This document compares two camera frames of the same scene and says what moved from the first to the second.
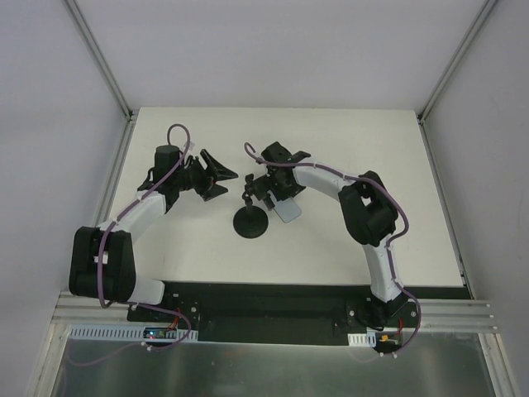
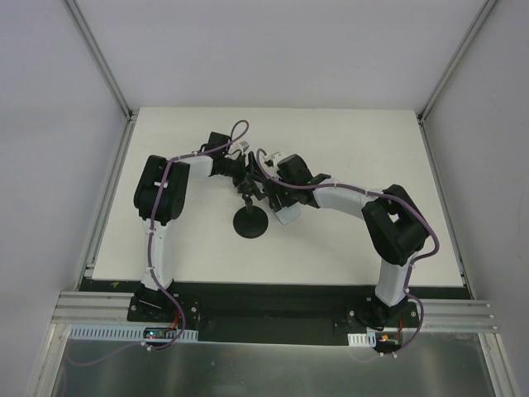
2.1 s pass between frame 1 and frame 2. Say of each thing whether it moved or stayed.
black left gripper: moved
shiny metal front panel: stayed
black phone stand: stayed
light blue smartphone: stayed
